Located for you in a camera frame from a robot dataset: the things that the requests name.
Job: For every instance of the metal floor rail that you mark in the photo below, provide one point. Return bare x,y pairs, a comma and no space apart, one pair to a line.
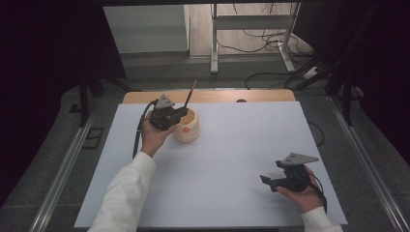
367,167
61,174

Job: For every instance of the cream ceramic cup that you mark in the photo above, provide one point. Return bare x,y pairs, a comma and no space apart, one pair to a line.
188,129

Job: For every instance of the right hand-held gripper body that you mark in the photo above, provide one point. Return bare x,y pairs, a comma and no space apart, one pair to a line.
295,177

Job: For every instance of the black rectangular floor frame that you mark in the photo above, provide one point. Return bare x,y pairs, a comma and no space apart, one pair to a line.
93,138

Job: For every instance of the person's right hand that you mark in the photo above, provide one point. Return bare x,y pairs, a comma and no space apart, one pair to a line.
303,199

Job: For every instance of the dark curtain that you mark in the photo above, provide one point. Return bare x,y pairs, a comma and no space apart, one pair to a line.
380,64
42,80

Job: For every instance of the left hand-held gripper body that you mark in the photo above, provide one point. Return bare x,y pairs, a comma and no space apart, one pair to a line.
162,116

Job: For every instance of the white power strip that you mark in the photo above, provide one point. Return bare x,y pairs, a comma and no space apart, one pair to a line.
310,72

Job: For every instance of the wooden table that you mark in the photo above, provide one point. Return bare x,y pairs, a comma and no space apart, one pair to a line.
225,96

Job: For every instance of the person's left hand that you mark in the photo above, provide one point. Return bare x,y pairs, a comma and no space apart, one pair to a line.
154,138

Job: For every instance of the black stand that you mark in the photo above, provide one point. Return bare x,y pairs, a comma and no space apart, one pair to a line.
345,80
84,100

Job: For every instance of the dark round table grommet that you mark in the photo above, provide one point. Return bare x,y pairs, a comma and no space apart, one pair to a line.
241,101

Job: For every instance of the white metal stand frame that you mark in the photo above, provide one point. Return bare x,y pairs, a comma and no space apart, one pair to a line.
214,42

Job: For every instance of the white table mat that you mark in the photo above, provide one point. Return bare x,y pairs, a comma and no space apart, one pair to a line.
225,180

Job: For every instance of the white panel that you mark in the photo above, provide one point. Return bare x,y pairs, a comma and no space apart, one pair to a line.
148,29

